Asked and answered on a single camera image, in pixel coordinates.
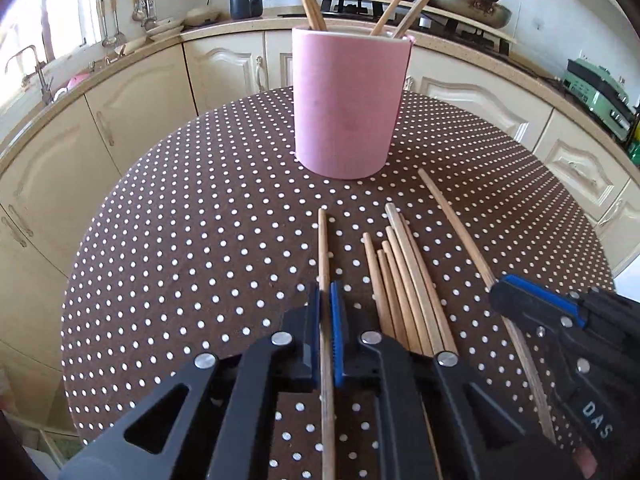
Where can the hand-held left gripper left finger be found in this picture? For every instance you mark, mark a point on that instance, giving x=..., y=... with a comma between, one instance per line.
x=314, y=320

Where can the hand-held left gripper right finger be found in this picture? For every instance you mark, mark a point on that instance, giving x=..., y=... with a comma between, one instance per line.
x=336, y=330

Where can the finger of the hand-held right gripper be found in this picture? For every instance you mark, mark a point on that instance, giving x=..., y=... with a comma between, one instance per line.
x=530, y=305

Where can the pink cylindrical cup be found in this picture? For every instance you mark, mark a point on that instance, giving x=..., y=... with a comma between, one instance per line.
x=345, y=110

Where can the person's right hand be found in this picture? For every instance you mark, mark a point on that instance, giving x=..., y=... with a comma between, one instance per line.
x=586, y=462

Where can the brown polka-dot tablecloth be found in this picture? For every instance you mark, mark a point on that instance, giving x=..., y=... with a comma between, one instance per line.
x=200, y=210

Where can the green countertop appliance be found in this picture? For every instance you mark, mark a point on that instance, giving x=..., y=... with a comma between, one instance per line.
x=595, y=95

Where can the beige kitchen countertop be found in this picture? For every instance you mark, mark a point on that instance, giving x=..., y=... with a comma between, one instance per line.
x=225, y=27

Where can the black gas stove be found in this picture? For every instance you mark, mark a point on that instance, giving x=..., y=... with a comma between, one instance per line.
x=350, y=7

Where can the stacked white plates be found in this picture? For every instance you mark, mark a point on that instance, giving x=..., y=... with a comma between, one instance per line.
x=165, y=29

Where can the white bowl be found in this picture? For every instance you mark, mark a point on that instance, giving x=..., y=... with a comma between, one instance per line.
x=131, y=46

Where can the pink plastic bowl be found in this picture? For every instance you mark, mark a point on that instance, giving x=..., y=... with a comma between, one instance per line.
x=77, y=81

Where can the metal ladle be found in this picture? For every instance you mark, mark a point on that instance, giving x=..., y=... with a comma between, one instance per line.
x=116, y=35

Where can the metal slotted spoon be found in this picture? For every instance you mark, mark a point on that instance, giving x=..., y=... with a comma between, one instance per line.
x=140, y=10

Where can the chrome kitchen faucet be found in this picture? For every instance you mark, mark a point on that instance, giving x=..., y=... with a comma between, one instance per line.
x=42, y=80

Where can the white framed window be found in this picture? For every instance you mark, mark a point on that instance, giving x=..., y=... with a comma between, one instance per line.
x=50, y=10

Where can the bottles by right wall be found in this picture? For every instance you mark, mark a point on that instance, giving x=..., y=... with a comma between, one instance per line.
x=635, y=140

